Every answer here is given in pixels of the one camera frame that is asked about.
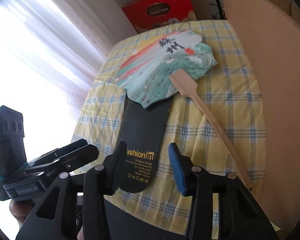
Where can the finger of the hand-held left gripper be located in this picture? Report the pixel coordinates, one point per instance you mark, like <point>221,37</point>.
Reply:
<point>67,148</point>
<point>82,156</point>

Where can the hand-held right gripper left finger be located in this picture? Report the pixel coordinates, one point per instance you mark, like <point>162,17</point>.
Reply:
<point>116,170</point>

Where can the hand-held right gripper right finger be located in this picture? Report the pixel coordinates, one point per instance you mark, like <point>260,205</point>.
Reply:
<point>178,170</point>

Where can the black sock card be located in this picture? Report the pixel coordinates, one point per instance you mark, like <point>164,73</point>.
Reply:
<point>142,132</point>

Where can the painted paper hand fan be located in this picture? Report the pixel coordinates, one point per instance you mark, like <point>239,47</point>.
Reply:
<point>165,62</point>

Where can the large cardboard box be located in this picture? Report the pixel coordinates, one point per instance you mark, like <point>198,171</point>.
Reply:
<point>277,80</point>

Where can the person's left hand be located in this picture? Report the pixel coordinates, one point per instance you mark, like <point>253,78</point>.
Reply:
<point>22,213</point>

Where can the yellow checked tablecloth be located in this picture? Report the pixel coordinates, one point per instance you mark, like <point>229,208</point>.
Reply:
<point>215,100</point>

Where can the white sheer curtain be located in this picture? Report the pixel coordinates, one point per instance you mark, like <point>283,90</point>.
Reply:
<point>52,55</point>

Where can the red gift box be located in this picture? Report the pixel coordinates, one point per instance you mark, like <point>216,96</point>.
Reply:
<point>160,10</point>

